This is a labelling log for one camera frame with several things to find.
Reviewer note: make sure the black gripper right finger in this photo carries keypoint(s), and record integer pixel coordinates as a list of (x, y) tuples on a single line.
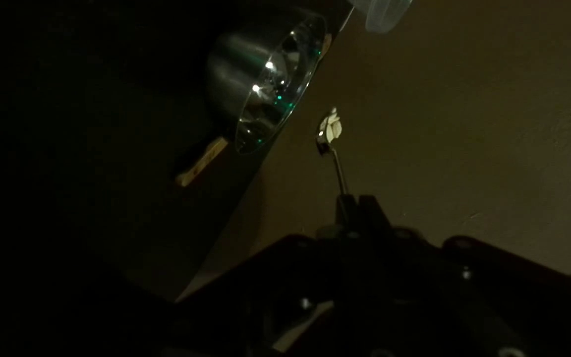
[(496, 297)]

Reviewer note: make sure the few popcorn pieces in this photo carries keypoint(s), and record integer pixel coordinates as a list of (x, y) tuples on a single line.
[(332, 123)]

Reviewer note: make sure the empty round plastic container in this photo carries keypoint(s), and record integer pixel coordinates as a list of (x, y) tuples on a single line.
[(381, 16)]

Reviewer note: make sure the metal spoon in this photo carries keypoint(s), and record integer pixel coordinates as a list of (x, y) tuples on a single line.
[(340, 172)]

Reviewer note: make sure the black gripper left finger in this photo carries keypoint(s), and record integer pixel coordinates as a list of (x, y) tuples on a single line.
[(266, 283)]

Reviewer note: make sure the wooden spoon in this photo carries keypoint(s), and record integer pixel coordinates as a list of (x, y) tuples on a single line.
[(199, 164)]

